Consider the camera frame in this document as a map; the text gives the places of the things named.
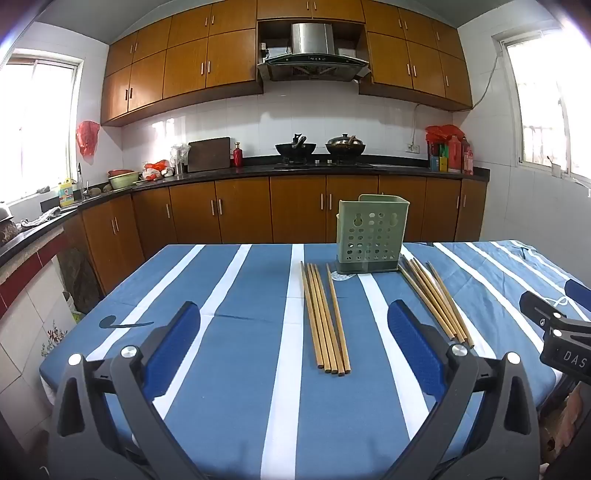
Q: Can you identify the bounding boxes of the red plastic bag on wall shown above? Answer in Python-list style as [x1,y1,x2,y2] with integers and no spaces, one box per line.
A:
[76,120,101,158]

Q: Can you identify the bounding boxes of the red bag over bottles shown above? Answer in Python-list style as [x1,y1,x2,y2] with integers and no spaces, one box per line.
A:
[425,124,466,148]

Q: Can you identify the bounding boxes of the blue white striped tablecloth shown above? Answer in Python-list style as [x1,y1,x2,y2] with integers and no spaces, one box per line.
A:
[39,240,591,480]

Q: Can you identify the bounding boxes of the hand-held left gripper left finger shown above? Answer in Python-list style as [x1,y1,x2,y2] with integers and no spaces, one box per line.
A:
[46,301,201,480]

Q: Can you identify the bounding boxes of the grey cloth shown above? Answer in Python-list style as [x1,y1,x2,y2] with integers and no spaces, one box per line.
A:
[18,207,63,229]

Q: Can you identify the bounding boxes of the large red sauce bottle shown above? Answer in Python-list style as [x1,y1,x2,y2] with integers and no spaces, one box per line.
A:
[447,136,464,174]

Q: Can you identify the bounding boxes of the green perforated utensil holder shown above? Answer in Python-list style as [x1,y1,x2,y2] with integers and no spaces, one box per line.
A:
[335,194,410,274]

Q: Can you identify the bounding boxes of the clear plastic wrapped bundle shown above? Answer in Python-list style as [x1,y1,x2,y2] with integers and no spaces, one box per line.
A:
[171,144,191,175]

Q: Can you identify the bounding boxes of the steel range hood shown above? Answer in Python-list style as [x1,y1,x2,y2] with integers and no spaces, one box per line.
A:
[257,22,371,83]

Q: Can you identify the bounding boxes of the gas stove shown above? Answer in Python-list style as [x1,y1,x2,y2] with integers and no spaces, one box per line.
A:
[274,157,372,168]

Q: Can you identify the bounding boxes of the window beside sink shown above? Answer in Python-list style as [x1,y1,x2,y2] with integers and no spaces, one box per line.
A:
[0,48,86,204]

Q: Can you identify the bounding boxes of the dark pot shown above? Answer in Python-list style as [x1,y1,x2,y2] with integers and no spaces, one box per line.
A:
[0,202,19,245]

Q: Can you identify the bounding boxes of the wooden wall cabinets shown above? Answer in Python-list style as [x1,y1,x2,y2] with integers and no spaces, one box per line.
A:
[100,0,474,126]

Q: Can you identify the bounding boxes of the red white plastic bag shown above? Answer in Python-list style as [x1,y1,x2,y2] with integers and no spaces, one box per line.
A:
[142,160,174,180]

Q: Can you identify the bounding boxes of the wooden base cabinets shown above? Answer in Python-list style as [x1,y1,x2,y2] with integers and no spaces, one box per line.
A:
[62,175,488,296]

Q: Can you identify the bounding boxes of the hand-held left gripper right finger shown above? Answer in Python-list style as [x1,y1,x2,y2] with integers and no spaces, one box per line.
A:
[388,299,541,480]

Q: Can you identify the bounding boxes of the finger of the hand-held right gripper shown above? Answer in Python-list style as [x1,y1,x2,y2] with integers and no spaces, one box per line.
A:
[519,291,567,331]
[540,320,591,375]

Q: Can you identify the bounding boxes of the dark wooden cutting board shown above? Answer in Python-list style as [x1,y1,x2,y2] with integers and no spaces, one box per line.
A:
[187,137,232,173]

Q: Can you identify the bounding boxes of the window with white frame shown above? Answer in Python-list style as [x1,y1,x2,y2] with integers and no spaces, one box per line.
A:
[492,30,591,185]

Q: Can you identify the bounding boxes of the wok with lid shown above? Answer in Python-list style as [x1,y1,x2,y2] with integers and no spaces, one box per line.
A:
[324,134,367,155]

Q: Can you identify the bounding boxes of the green basin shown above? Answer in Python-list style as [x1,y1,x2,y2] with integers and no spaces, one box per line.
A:
[107,170,140,190]

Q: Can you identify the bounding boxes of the black wok with handle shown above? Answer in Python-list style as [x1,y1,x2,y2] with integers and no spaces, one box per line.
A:
[275,134,318,162]

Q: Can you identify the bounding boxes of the dark leaning slab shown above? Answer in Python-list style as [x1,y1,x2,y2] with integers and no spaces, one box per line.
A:
[58,247,105,315]

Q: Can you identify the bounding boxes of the black kitchen countertop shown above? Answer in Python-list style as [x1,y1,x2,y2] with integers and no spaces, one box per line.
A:
[0,156,490,268]

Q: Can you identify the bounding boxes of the white wall cable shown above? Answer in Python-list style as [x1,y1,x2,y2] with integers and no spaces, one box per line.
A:
[412,30,504,146]

